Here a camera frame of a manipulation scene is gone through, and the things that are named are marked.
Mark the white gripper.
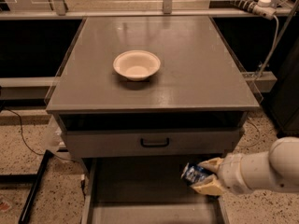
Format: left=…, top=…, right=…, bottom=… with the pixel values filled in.
left=192, top=153, right=252, bottom=196

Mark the blue pepsi can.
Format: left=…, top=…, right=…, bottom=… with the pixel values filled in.
left=181, top=162, right=211, bottom=186

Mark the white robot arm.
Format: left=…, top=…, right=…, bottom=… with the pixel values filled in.
left=191, top=137, right=299, bottom=196

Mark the grey top drawer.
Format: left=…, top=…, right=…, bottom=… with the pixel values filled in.
left=62, top=128, right=244, bottom=158

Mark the open grey middle drawer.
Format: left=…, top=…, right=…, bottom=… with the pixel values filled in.
left=81, top=155, right=230, bottom=224

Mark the grey drawer cabinet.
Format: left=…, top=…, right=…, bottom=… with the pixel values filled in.
left=45, top=15, right=260, bottom=224

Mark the black drawer handle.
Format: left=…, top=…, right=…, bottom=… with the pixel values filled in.
left=140, top=138, right=170, bottom=148

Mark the white cable-wrapped tube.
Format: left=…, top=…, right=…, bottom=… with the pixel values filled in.
left=225, top=0, right=279, bottom=78

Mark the black metal floor frame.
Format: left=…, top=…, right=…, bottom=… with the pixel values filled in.
left=0, top=150, right=53, bottom=224

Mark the black floor cable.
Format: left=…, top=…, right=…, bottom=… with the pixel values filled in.
left=3, top=108, right=45, bottom=157

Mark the grey metal rail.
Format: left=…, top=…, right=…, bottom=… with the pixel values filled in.
left=0, top=8, right=293, bottom=21

